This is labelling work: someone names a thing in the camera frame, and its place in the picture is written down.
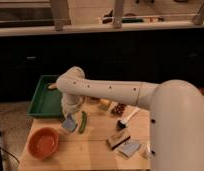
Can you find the yellow block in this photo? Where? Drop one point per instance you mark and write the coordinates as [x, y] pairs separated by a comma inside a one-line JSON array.
[[104, 103]]

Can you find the blue-grey sponge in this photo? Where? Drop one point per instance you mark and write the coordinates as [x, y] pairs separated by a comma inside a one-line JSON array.
[[69, 123]]

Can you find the bag of brown nuts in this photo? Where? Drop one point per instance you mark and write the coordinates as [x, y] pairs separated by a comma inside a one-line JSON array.
[[118, 110]]

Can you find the blue cloth in plastic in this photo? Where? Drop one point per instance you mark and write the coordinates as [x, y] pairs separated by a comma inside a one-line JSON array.
[[129, 148]]

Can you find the orange-red bowl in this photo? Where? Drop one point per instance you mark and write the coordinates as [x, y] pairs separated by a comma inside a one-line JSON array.
[[43, 143]]

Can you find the green plastic tray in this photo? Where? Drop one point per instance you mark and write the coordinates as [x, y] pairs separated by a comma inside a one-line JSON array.
[[45, 103]]

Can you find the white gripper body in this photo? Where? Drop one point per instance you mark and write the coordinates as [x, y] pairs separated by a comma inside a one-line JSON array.
[[71, 104]]

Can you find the wooden table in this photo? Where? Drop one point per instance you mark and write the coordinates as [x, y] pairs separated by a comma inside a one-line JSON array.
[[83, 152]]

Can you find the green cucumber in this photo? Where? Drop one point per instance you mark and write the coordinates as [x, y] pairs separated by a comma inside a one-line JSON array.
[[83, 123]]

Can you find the yellow corn cob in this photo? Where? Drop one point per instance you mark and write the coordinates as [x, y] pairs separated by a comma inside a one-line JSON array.
[[52, 87]]

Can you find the clear glass jar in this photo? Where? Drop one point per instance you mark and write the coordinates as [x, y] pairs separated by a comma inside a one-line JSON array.
[[146, 151]]

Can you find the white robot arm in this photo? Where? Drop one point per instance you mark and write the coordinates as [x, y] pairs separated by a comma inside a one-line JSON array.
[[176, 114]]

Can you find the wooden black eraser block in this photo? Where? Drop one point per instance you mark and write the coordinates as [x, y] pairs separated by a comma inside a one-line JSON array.
[[118, 138]]

